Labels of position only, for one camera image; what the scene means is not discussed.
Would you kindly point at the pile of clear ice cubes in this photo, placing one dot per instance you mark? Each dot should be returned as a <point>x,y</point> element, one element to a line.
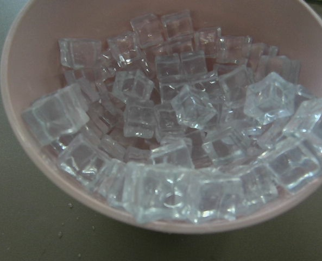
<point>176,123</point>

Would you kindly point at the pink bowl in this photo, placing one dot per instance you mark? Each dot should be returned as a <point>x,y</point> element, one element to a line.
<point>30,64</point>

